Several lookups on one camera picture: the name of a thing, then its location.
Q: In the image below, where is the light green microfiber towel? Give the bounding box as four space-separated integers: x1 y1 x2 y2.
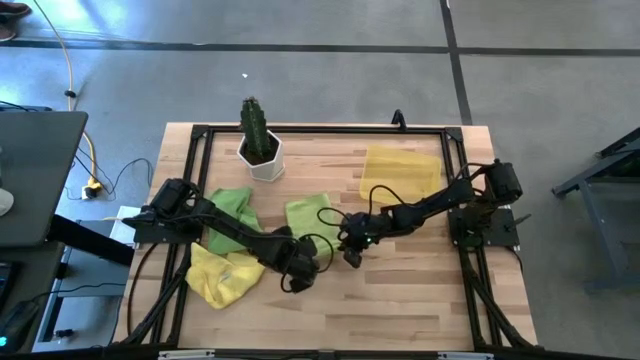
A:
284 193 347 260

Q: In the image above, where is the yellow microfiber towel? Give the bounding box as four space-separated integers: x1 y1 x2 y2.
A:
184 242 267 310

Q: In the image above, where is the yellow translucent plastic basket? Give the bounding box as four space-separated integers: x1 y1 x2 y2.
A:
358 144 444 205

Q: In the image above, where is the white hexagonal plant pot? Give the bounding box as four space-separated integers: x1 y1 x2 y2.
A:
236 130 286 183

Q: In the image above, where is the green cactus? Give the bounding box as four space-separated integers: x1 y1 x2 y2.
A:
239 96 274 164

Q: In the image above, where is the white paper sheet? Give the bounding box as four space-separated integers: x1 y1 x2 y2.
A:
108 205 144 247

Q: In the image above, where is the black desk support beam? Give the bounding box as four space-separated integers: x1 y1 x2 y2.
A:
47 214 135 266

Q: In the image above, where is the grey lower shelf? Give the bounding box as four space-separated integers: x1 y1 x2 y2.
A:
32 219 132 351

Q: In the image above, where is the yellow power plug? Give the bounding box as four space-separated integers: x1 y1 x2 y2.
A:
82 179 104 200

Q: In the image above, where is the blue-grey metal cart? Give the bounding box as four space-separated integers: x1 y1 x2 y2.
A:
552 127 640 294

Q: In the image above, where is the dark grey desk surface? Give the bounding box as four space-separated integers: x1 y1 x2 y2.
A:
0 110 89 249

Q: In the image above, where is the black computer mouse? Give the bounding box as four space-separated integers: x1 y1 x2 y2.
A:
0 299 41 354

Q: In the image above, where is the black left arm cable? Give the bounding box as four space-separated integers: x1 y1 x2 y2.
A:
278 232 336 294

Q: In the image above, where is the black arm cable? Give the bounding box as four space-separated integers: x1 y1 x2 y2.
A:
316 184 414 237
278 232 336 294

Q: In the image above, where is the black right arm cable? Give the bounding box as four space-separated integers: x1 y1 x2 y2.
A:
316 184 414 237

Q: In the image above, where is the black aluminium table frame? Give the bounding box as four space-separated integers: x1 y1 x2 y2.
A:
112 122 544 360

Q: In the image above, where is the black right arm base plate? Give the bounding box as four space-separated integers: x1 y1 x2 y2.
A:
449 207 532 249

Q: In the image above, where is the silver frame bracket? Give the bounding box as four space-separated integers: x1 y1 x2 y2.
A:
437 351 495 360
157 349 216 360

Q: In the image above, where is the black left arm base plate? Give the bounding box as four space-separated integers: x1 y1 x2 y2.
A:
122 203 201 246

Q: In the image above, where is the black base cable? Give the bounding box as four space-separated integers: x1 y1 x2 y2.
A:
126 242 161 337

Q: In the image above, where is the black floor cable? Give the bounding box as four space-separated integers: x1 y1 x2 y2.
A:
73 143 154 202

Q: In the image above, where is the yellow floor cable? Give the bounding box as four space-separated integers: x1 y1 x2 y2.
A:
32 0 99 191

